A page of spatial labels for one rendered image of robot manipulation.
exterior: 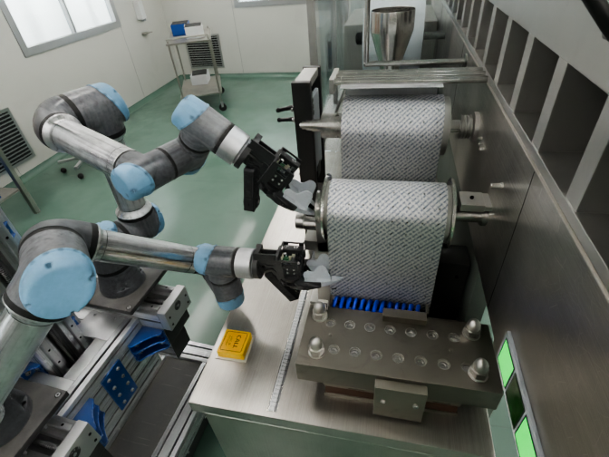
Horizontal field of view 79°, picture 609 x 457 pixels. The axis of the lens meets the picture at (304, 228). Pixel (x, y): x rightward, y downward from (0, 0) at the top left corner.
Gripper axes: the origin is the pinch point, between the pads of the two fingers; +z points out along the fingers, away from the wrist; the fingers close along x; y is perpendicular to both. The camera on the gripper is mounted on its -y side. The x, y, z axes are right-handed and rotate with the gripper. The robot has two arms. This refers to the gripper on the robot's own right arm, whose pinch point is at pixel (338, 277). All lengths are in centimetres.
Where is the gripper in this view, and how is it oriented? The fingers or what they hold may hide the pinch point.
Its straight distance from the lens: 88.1
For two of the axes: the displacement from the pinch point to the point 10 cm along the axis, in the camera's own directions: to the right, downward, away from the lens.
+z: 9.8, 0.7, -2.1
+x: 2.0, -6.1, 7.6
